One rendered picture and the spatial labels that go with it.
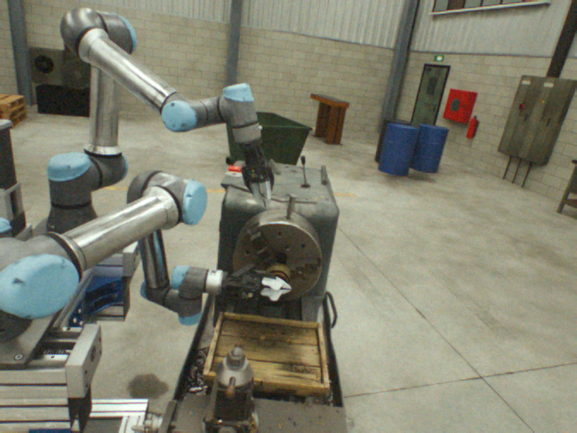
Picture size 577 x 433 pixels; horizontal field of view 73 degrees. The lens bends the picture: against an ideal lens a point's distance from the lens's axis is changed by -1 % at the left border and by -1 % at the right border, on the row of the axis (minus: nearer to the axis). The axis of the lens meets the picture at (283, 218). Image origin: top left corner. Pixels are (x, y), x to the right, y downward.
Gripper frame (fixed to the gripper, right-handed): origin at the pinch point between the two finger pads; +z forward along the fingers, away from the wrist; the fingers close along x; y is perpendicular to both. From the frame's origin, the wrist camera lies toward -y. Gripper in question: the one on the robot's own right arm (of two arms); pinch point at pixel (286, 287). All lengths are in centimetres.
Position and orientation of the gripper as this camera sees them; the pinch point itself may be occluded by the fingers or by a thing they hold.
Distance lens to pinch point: 126.1
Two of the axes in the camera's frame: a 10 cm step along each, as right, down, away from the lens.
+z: 9.9, 1.3, 0.1
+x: 1.2, -9.2, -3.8
